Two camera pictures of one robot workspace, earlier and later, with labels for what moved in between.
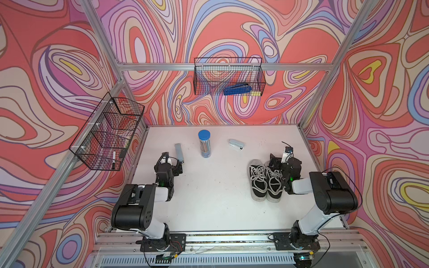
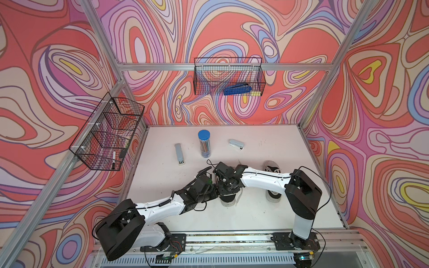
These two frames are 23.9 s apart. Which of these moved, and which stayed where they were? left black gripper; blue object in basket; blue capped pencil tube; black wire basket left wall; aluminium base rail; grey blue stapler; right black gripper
Moved: right black gripper; left black gripper
Stayed: black wire basket left wall; grey blue stapler; blue object in basket; blue capped pencil tube; aluminium base rail
